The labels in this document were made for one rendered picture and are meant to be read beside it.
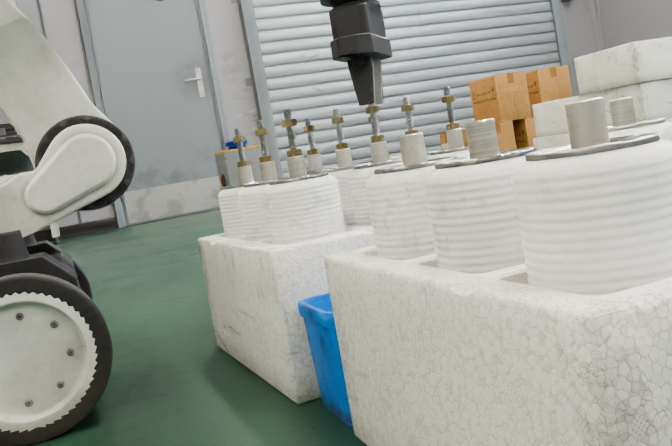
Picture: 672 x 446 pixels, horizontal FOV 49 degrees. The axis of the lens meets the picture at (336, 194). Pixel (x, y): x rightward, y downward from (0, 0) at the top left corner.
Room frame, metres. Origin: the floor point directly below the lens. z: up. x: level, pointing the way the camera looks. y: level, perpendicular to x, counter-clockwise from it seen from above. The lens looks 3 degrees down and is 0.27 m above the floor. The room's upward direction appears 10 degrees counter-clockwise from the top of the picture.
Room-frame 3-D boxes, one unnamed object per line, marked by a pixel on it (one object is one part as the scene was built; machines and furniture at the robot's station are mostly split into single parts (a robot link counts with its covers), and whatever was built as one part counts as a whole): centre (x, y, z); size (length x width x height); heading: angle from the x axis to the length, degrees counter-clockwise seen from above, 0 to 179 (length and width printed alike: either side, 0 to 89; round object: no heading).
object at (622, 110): (0.73, -0.30, 0.26); 0.02 x 0.02 x 0.03
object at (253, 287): (1.07, -0.02, 0.09); 0.39 x 0.39 x 0.18; 23
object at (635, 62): (3.46, -1.50, 0.45); 0.39 x 0.39 x 0.18; 21
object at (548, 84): (4.96, -1.49, 0.45); 0.30 x 0.24 x 0.30; 18
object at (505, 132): (4.76, -1.02, 0.15); 0.30 x 0.24 x 0.30; 20
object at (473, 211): (0.54, -0.11, 0.16); 0.10 x 0.10 x 0.18
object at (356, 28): (0.96, -0.07, 0.45); 0.13 x 0.10 x 0.12; 159
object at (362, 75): (0.94, -0.06, 0.36); 0.03 x 0.02 x 0.06; 69
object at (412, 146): (0.66, -0.07, 0.26); 0.02 x 0.02 x 0.03
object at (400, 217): (0.66, -0.07, 0.16); 0.10 x 0.10 x 0.18
